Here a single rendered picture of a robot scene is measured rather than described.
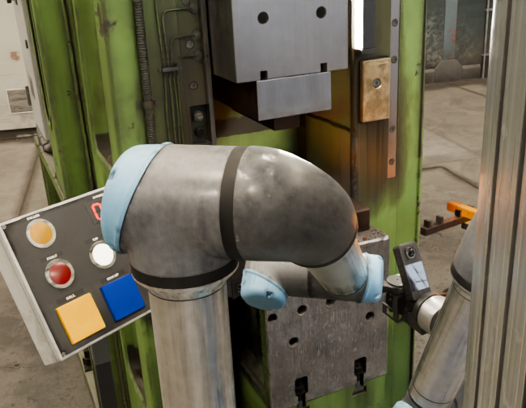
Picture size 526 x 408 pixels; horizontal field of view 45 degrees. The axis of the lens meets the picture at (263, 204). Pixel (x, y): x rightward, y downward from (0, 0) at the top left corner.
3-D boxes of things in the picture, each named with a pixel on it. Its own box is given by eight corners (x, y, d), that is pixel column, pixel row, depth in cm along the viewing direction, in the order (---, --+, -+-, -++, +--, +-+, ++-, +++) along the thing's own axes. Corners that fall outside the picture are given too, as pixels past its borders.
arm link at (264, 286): (303, 296, 95) (313, 232, 101) (231, 291, 98) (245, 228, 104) (311, 316, 102) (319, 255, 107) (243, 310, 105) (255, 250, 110)
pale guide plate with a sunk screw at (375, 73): (389, 118, 183) (391, 57, 177) (362, 122, 180) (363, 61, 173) (385, 116, 185) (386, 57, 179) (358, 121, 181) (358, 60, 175)
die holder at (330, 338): (388, 373, 189) (391, 235, 173) (271, 414, 175) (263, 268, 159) (299, 292, 237) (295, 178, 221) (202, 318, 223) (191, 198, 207)
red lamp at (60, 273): (75, 283, 123) (71, 263, 122) (50, 290, 122) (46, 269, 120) (72, 277, 126) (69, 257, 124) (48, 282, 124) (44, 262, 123)
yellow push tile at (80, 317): (106, 326, 125) (90, 292, 125) (74, 344, 120) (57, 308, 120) (102, 328, 126) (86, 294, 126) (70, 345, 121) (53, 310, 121)
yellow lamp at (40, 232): (56, 244, 123) (53, 223, 122) (31, 248, 122) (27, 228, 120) (54, 238, 126) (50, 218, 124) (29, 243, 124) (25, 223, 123)
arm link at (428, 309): (430, 309, 118) (465, 298, 121) (415, 298, 122) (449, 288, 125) (428, 344, 121) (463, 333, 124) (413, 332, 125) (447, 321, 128)
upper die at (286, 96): (331, 109, 160) (331, 71, 156) (258, 121, 153) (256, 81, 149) (261, 83, 196) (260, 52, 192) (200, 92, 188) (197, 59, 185)
